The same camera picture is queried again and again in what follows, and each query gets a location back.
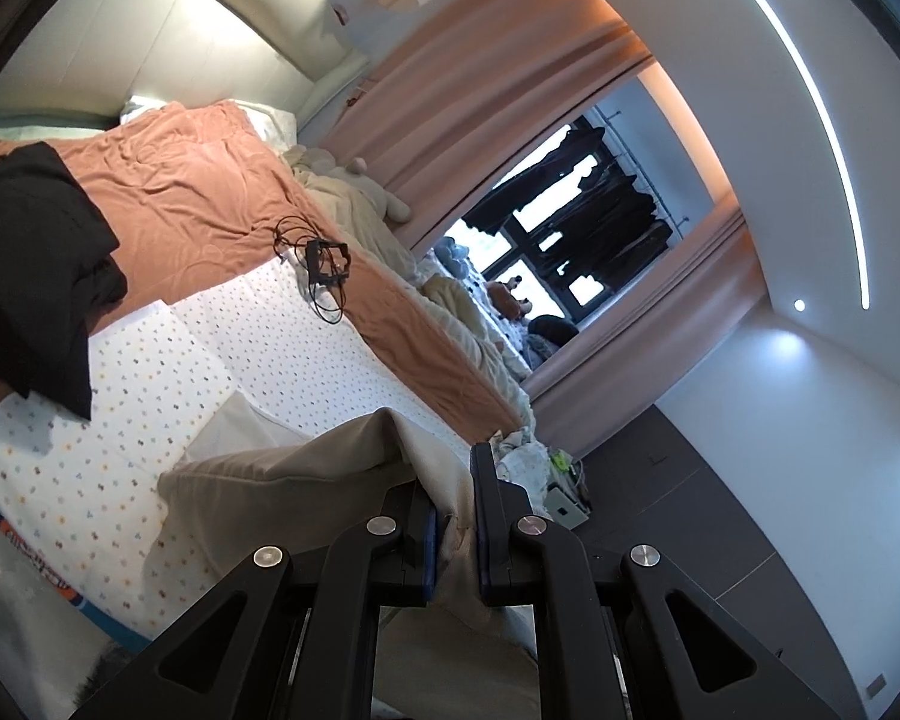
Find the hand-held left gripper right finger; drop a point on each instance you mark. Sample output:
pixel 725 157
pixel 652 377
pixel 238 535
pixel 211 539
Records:
pixel 482 555

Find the ceiling light strip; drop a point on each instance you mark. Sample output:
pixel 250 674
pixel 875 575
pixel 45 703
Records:
pixel 817 105

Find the white fringed blanket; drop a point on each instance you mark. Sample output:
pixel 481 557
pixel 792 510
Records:
pixel 521 461

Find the white nightstand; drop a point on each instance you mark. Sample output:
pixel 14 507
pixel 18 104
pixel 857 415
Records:
pixel 566 510

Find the green item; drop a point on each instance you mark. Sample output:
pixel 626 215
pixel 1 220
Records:
pixel 560 459

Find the bed with dotted sheet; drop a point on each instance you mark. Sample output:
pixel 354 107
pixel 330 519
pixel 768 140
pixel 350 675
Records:
pixel 270 360

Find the beige jacket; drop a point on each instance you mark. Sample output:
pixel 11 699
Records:
pixel 307 480

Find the orange blanket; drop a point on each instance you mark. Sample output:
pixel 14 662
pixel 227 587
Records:
pixel 195 187

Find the brown plush toy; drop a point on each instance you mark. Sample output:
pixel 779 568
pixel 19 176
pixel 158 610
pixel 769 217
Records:
pixel 510 298

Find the white padded headboard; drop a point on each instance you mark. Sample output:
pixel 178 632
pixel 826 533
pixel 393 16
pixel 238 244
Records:
pixel 157 30

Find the black framed window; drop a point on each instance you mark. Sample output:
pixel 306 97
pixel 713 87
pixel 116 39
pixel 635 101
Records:
pixel 540 217

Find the black cloth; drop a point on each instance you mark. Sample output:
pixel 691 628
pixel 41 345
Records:
pixel 30 262

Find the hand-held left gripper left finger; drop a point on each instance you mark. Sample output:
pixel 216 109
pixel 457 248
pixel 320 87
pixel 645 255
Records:
pixel 429 555

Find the wide pink curtain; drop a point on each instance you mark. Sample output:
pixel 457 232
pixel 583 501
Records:
pixel 495 90

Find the dark hanging coat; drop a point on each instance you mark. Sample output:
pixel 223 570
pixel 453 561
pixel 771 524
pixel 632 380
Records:
pixel 525 187

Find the blue plush toy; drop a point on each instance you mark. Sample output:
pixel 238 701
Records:
pixel 448 253

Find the narrow pink curtain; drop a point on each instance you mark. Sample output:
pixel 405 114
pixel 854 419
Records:
pixel 645 330

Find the white pillow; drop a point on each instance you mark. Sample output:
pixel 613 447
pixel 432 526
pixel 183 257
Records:
pixel 270 116

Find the row of dark hanging clothes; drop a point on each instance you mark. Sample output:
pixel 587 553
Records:
pixel 622 225

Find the beige plush toy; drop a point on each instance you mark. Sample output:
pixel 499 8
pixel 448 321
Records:
pixel 367 195

